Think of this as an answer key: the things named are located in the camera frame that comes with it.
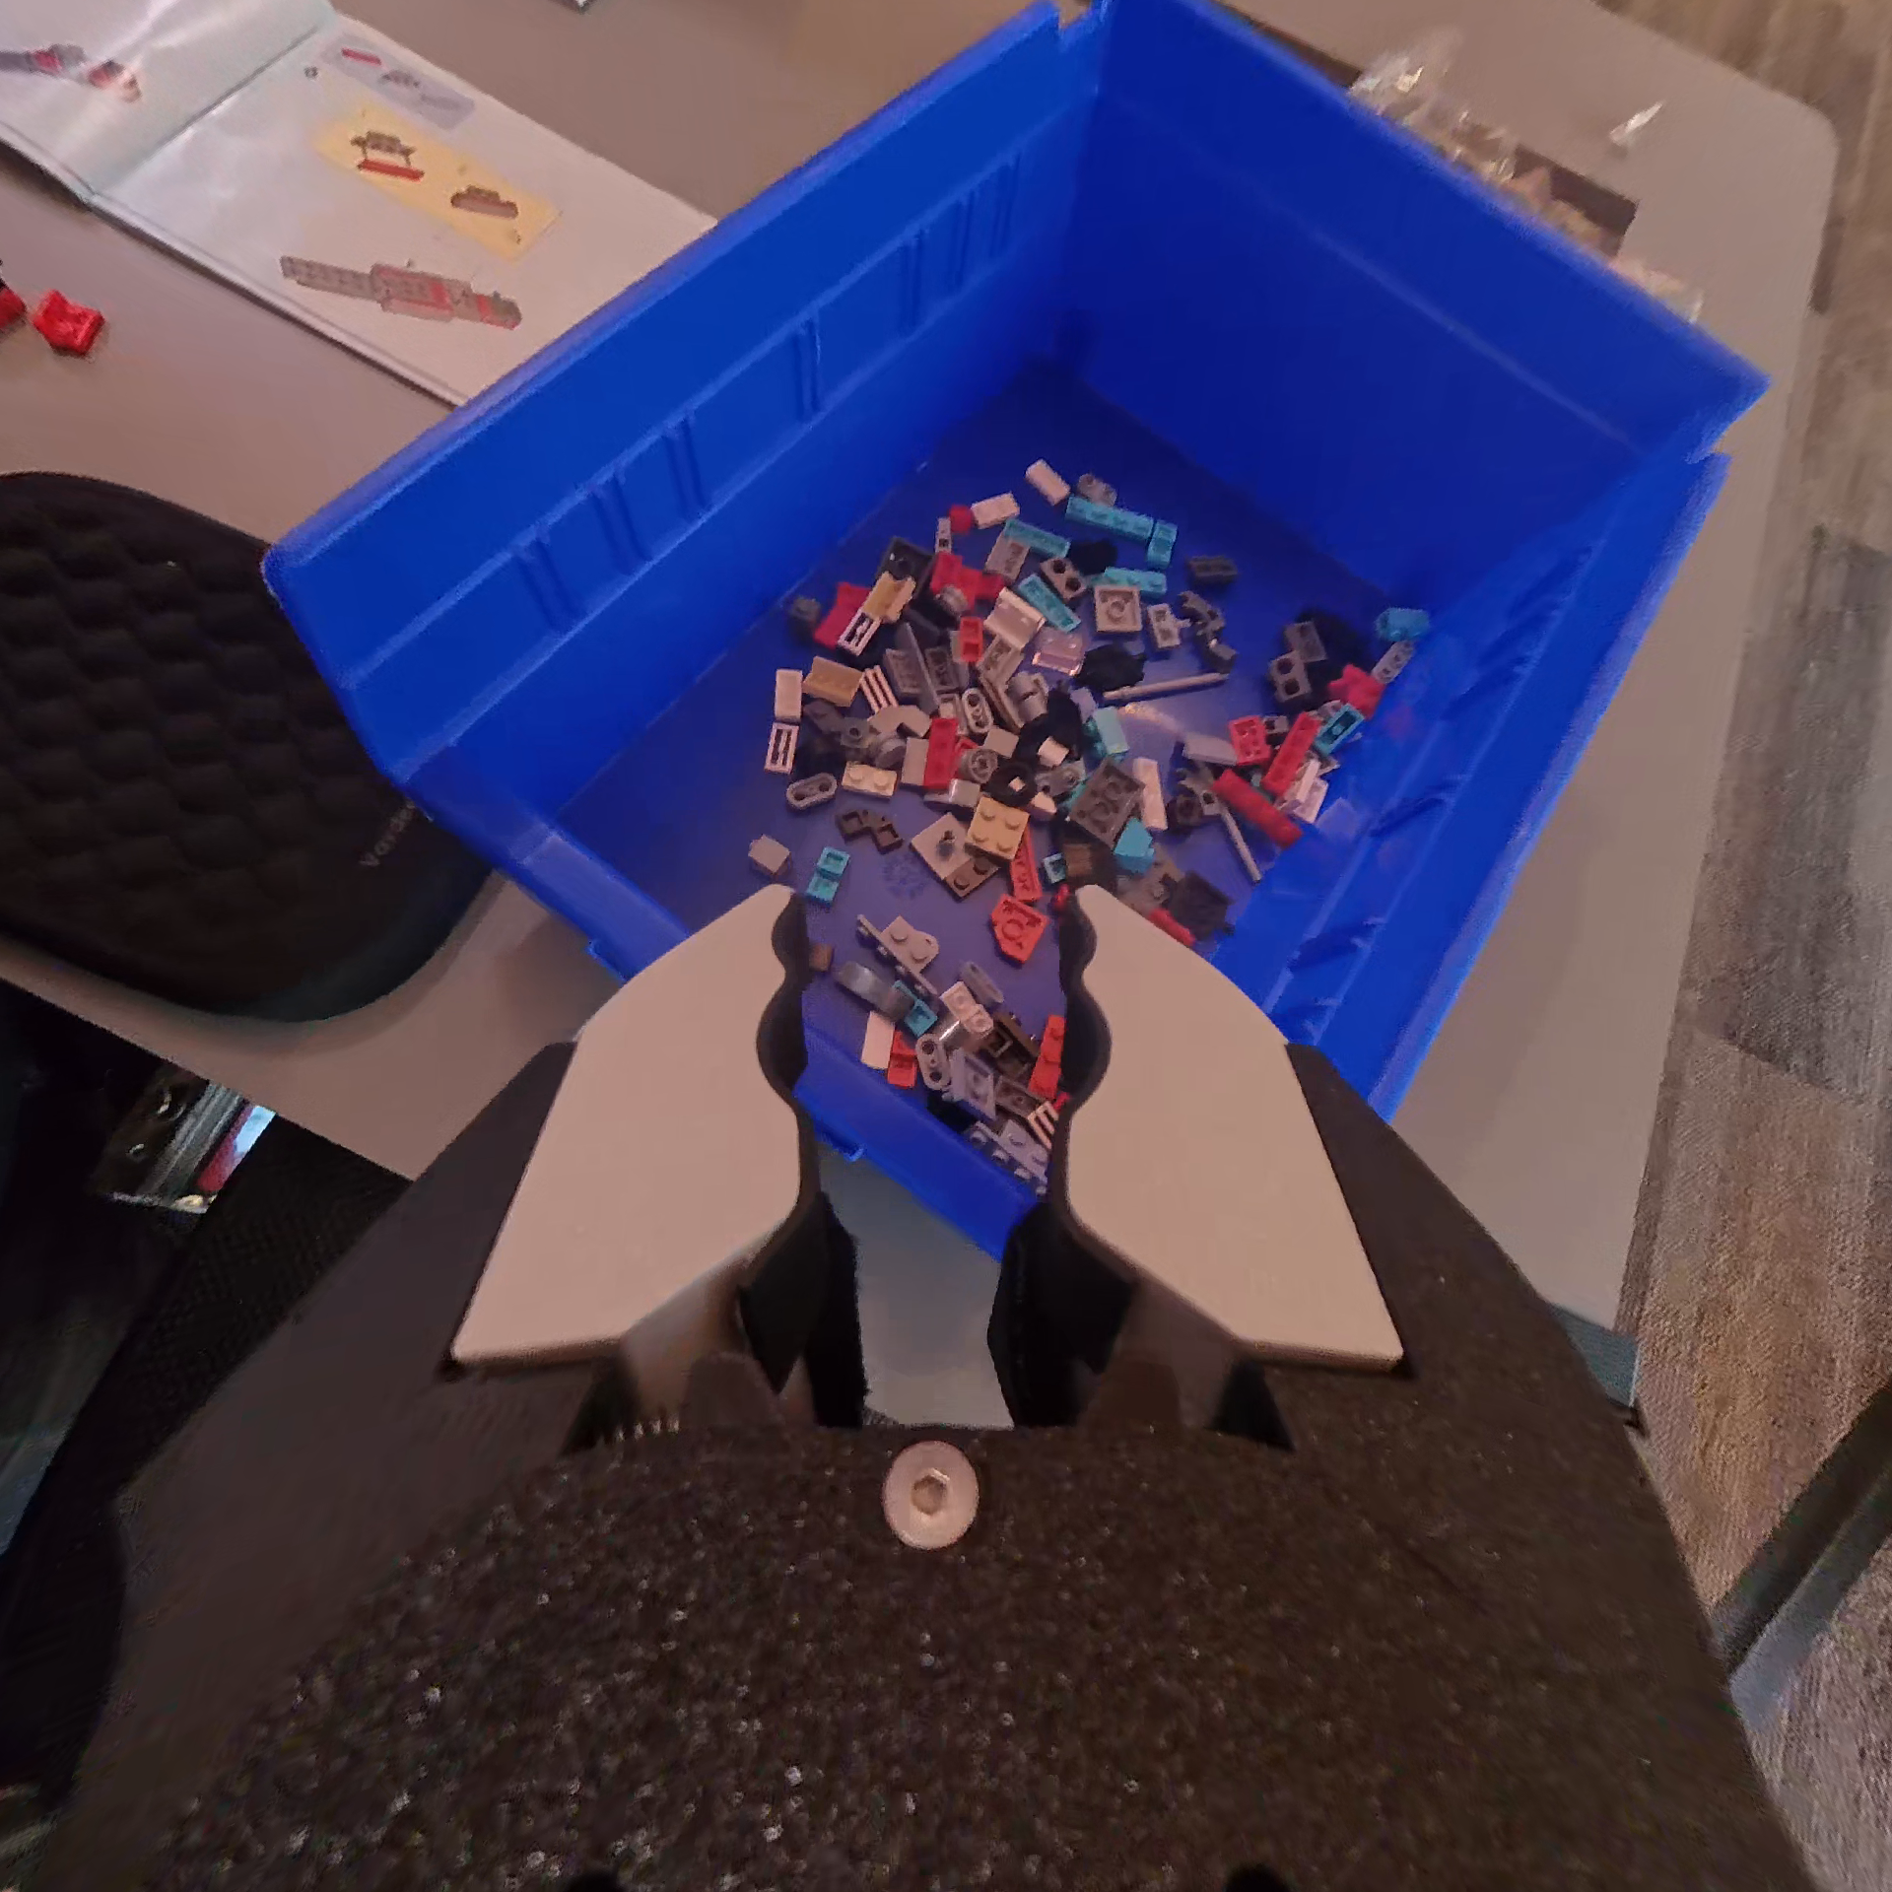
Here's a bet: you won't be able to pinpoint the blue plastic bin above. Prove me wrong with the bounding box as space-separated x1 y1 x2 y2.
263 0 1771 1262

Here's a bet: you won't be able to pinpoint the open instruction booklet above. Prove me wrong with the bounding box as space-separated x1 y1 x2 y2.
0 0 720 407

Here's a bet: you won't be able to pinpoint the black mesh pad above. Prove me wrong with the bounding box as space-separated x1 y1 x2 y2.
0 473 489 1023

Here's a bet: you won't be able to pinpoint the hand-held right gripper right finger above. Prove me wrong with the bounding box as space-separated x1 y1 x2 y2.
987 884 1405 1433

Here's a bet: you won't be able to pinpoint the clear plastic bags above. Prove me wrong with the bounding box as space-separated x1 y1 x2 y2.
1352 45 1710 314

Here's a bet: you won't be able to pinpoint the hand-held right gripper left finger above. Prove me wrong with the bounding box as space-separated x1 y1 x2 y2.
447 884 866 1433

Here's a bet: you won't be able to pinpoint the pile of small toy bricks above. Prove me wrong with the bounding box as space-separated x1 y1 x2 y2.
764 457 1433 1191

